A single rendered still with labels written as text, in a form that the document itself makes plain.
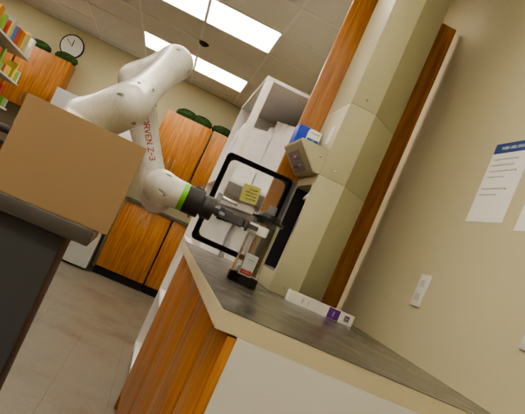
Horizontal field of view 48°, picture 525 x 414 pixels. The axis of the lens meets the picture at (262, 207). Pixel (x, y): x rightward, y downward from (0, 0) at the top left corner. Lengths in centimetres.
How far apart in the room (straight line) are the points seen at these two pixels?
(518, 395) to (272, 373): 62
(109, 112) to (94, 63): 627
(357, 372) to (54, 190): 85
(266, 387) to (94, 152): 74
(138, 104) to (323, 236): 92
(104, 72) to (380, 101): 590
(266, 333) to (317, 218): 112
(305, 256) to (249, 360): 111
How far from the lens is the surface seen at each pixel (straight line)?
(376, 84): 233
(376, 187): 268
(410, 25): 243
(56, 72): 762
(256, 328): 114
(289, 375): 117
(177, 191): 184
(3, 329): 163
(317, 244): 222
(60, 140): 154
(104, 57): 795
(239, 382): 116
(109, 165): 154
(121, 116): 166
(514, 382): 155
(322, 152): 223
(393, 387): 124
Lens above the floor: 107
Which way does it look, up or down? 4 degrees up
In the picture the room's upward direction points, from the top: 24 degrees clockwise
